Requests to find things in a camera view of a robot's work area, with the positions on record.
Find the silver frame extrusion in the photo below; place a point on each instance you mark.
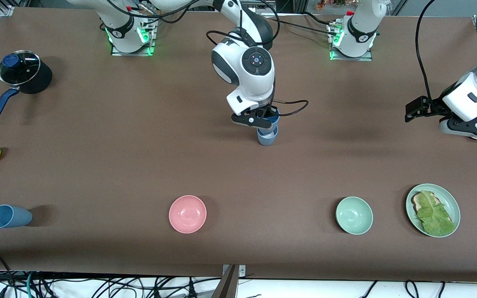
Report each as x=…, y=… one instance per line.
x=242, y=6

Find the glass lid with blue knob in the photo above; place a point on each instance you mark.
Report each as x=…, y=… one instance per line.
x=17, y=68

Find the blue plastic cup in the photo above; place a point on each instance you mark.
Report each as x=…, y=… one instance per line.
x=266, y=140
x=13, y=217
x=274, y=122

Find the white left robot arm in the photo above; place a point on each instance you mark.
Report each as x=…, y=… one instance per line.
x=360, y=29

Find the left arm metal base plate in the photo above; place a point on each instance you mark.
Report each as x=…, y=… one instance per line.
x=350, y=58

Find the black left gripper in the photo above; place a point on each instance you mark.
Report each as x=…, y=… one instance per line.
x=434, y=106

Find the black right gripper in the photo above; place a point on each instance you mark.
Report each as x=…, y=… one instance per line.
x=265, y=112

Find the mint green plate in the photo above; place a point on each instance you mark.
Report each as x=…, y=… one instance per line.
x=454, y=203

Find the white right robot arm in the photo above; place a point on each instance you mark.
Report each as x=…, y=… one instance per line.
x=238, y=78

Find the green lettuce leaf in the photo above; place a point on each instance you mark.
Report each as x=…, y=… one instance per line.
x=435, y=215

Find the metal table edge bracket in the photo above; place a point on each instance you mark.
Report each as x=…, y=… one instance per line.
x=242, y=271

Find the mint green bowl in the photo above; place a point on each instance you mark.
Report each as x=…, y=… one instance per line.
x=354, y=215

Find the toasted bread slice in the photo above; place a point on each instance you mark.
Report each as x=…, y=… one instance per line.
x=417, y=203

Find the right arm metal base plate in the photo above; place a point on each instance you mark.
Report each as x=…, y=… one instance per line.
x=133, y=52

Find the dark camera mounting pole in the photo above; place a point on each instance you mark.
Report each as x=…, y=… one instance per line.
x=227, y=287

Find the pink bowl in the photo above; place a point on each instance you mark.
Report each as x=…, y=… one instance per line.
x=187, y=214

